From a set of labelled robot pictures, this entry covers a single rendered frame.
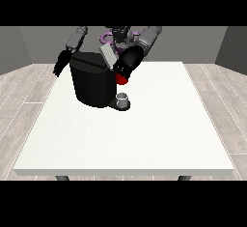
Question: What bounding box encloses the black coffee machine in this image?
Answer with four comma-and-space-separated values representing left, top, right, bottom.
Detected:
69, 51, 131, 111

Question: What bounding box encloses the pale grey machine lid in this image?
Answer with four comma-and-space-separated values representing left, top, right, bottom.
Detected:
98, 43, 118, 69

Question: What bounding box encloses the red pod holder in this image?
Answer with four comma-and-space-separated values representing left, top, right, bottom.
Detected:
115, 71, 129, 86

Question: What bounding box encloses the small grey cup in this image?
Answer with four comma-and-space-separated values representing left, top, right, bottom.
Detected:
116, 92, 130, 109

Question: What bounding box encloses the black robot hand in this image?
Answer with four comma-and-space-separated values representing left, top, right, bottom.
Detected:
52, 48, 75, 78
112, 44, 145, 80

